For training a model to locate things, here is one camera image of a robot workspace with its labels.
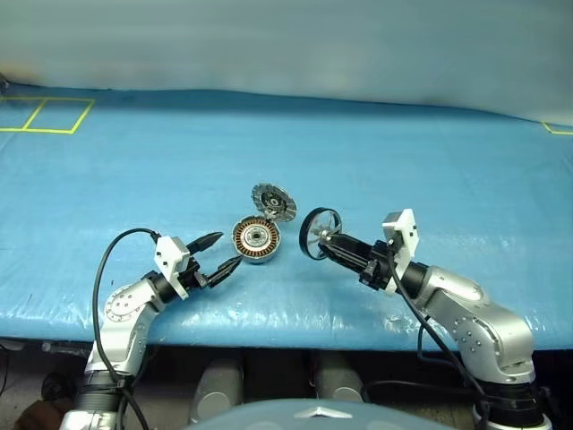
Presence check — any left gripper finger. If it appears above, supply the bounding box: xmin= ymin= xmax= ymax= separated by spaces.
xmin=184 ymin=230 xmax=225 ymax=258
xmin=206 ymin=254 xmax=244 ymax=288

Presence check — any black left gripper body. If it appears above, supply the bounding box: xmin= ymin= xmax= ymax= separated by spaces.
xmin=178 ymin=261 xmax=212 ymax=293

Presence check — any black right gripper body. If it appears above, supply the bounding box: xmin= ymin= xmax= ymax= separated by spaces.
xmin=358 ymin=239 xmax=398 ymax=293

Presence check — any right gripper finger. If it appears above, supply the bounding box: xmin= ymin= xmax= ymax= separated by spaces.
xmin=322 ymin=233 xmax=377 ymax=258
xmin=318 ymin=245 xmax=372 ymax=272

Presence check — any copper wound motor stator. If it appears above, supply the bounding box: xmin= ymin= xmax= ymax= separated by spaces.
xmin=230 ymin=214 xmax=285 ymax=266

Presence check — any black-rimmed spoked wheel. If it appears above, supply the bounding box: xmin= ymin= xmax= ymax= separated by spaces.
xmin=298 ymin=206 xmax=346 ymax=262

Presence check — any finned silver motor cover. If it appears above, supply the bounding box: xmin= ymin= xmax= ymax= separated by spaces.
xmin=248 ymin=181 xmax=299 ymax=224

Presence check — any grey rounded robot leg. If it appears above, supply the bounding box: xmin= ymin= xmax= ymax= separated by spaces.
xmin=312 ymin=353 xmax=366 ymax=403
xmin=189 ymin=357 xmax=245 ymax=425

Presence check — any blue plastic table cover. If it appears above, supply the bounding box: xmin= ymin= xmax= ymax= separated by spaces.
xmin=0 ymin=80 xmax=573 ymax=353

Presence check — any grey robot torso with emblem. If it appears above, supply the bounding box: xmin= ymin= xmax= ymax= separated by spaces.
xmin=185 ymin=398 xmax=390 ymax=430

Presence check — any yellow tape double square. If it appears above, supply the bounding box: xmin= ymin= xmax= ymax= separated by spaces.
xmin=0 ymin=96 xmax=97 ymax=136

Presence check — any yellow tape corner mark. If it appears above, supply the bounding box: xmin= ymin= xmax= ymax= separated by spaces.
xmin=542 ymin=121 xmax=573 ymax=137

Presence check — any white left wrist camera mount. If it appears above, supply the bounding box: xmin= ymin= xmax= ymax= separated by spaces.
xmin=153 ymin=236 xmax=192 ymax=301

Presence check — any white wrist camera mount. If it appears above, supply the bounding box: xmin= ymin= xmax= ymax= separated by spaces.
xmin=153 ymin=236 xmax=192 ymax=301
xmin=381 ymin=207 xmax=421 ymax=297

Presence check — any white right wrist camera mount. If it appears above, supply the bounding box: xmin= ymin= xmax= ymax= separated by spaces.
xmin=381 ymin=207 xmax=421 ymax=297

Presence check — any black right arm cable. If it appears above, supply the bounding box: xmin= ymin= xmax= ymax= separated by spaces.
xmin=387 ymin=244 xmax=493 ymax=430

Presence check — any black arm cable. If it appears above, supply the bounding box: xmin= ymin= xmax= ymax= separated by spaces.
xmin=387 ymin=244 xmax=493 ymax=430
xmin=90 ymin=228 xmax=162 ymax=430

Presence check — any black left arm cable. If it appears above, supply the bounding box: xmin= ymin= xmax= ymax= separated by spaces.
xmin=90 ymin=228 xmax=162 ymax=430

